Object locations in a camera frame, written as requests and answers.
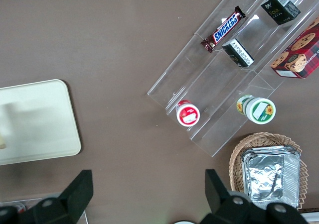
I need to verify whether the beige plastic tray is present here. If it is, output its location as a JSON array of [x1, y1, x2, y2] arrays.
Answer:
[[0, 79, 82, 166]]

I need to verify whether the small black carton box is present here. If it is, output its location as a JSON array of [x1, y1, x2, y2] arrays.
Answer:
[[221, 38, 255, 68], [260, 0, 302, 25]]

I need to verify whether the snickers chocolate bar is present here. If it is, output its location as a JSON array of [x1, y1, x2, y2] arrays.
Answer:
[[200, 5, 246, 53]]

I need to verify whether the light tan wicker basket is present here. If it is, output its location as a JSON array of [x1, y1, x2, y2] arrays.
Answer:
[[228, 131, 309, 210]]

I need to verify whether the green lid white cup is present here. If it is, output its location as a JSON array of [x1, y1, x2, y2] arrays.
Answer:
[[236, 95, 277, 125]]

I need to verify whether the aluminium foil tray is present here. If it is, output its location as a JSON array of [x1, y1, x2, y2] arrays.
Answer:
[[240, 145, 302, 209]]

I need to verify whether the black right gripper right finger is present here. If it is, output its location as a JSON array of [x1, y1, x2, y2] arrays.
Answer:
[[199, 169, 265, 224]]

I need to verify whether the clear acrylic stepped stand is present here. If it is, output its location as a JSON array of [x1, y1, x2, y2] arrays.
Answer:
[[147, 0, 319, 158]]

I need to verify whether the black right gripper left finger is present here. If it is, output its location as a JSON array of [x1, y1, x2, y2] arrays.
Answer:
[[19, 169, 94, 224]]

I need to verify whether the red cola bottle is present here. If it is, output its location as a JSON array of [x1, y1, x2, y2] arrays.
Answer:
[[14, 203, 27, 214]]

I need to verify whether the red tartan cookie box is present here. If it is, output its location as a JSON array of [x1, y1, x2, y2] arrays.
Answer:
[[270, 16, 319, 80]]

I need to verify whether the white rectangular bin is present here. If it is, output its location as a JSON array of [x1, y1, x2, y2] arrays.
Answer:
[[299, 208, 319, 224]]

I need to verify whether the red lid white cup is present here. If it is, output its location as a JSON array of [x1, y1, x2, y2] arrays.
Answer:
[[176, 100, 201, 127]]

